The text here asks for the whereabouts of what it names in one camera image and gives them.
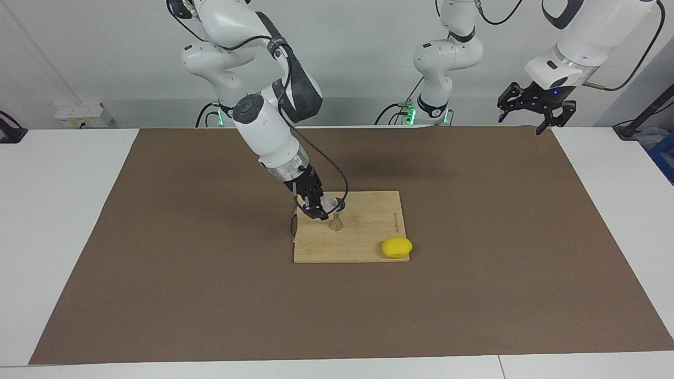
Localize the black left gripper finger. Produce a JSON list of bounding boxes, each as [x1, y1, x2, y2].
[[498, 83, 527, 123], [537, 101, 576, 136]]

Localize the bamboo cutting board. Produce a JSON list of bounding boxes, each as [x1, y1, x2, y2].
[[288, 191, 410, 264]]

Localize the black slanted stand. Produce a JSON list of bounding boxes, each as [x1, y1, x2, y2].
[[613, 84, 674, 140]]

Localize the yellow lemon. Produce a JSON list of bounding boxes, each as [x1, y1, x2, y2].
[[381, 237, 413, 258]]

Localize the brown table mat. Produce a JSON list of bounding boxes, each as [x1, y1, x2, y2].
[[29, 125, 674, 365]]

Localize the blue box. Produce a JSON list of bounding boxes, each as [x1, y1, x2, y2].
[[649, 132, 674, 186]]

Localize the black table clamp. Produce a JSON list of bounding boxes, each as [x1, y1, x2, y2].
[[0, 111, 28, 144]]

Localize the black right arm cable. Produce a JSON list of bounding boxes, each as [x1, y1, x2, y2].
[[167, 0, 349, 214]]

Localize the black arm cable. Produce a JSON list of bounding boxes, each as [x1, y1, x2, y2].
[[167, 0, 349, 214], [477, 0, 667, 92]]

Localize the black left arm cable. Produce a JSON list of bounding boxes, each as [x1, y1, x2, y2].
[[477, 0, 667, 92]]

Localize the black base cable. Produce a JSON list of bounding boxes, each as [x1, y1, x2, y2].
[[196, 103, 219, 128], [375, 103, 417, 126]]

